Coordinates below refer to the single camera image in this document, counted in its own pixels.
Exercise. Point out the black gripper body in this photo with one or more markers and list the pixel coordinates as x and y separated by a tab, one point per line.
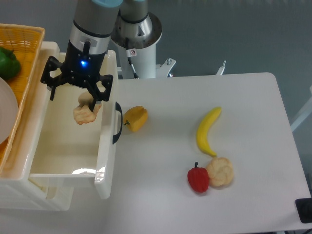
78	65

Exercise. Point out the square bread piece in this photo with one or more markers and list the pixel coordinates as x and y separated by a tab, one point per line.
82	114

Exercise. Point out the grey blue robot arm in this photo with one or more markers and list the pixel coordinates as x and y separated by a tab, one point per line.
91	31

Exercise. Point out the upper white drawer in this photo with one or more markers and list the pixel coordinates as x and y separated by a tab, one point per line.
73	155

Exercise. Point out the white drawer cabinet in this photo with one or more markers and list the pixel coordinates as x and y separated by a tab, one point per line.
17	191

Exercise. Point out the round bread roll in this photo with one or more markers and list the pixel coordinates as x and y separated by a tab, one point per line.
220	171

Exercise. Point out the green bell pepper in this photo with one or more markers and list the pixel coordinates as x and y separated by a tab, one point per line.
9	65

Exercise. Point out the white plate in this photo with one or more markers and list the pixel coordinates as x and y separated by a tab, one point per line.
8	110

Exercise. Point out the yellow bell pepper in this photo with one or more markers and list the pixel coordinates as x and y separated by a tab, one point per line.
135	118

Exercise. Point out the orange woven basket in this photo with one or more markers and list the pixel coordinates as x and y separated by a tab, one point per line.
26	42

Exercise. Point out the yellow banana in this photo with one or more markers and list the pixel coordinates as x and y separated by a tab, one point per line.
203	129

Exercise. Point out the red bell pepper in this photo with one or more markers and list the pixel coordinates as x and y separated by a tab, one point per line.
198	178

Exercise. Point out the black device at edge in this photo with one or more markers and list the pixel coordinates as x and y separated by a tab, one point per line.
304	209

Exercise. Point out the black drawer handle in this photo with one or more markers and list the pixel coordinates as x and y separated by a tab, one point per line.
119	123

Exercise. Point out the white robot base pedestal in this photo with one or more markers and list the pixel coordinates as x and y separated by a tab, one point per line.
136	47

